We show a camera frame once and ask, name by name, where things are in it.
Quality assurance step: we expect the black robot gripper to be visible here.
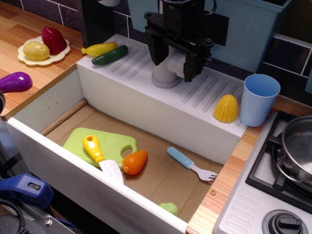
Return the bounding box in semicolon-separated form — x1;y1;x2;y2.
144;0;229;82

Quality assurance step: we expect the grey toy faucet lever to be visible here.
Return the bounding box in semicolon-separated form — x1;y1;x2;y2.
152;47;186;89

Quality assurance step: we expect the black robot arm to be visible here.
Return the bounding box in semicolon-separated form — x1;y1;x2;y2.
144;0;230;82

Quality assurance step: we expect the green toy cucumber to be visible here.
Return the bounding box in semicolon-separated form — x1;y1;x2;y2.
92;45;129;65

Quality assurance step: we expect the yellow toy corn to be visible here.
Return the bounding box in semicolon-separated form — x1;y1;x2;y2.
213;94;239;123

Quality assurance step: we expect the yellow toy squash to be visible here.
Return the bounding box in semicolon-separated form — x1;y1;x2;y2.
81;42;118;57

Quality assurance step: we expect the blue plastic bin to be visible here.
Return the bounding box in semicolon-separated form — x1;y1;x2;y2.
128;0;289;72

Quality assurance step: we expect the light blue plastic cup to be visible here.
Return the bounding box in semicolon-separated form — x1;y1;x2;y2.
239;74;281;127

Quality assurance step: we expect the white toy sink unit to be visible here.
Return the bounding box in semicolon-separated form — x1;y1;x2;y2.
6;35;247;234

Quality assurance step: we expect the green toy cutting board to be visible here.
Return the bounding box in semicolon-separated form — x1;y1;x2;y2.
63;127;137;170

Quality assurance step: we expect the orange toy carrot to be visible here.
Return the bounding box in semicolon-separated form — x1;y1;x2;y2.
122;150;148;175

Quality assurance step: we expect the cream scalloped plate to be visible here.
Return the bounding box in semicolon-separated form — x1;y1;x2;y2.
18;36;71;66

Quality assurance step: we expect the red toy pepper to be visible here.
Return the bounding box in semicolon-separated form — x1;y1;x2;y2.
41;27;67;56

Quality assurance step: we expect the yellow toy potato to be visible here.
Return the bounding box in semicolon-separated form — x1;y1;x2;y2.
23;41;50;60

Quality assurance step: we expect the light green toy vegetable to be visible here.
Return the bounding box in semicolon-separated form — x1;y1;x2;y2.
159;202;178;215

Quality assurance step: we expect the purple toy eggplant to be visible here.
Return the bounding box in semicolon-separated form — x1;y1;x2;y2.
0;72;33;93

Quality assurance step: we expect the silver metal pot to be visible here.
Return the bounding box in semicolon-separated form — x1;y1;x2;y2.
276;116;312;187

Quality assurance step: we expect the toy stove top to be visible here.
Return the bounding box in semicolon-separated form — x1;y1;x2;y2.
213;112;312;234

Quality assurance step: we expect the black stove knob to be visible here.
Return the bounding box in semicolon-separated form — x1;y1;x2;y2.
262;210;309;234

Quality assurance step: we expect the blue clamp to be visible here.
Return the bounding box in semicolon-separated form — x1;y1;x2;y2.
0;174;54;209

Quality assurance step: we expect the black vertical post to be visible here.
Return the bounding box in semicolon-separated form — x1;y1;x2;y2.
77;0;115;47

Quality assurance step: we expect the yellow handled toy knife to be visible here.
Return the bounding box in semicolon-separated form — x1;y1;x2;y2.
82;135;124;184

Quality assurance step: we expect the blue handled toy fork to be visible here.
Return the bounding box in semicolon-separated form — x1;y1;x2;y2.
167;147;218;181

